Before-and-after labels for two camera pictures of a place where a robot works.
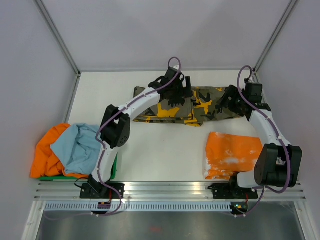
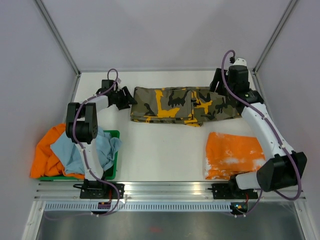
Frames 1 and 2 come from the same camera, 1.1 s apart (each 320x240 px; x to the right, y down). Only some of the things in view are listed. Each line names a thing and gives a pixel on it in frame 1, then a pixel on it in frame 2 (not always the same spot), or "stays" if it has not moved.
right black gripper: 231,91 to 218,77
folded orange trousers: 226,154 stays
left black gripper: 184,92 to 127,100
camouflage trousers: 202,106 stays
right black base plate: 231,191 stays
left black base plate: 99,191 stays
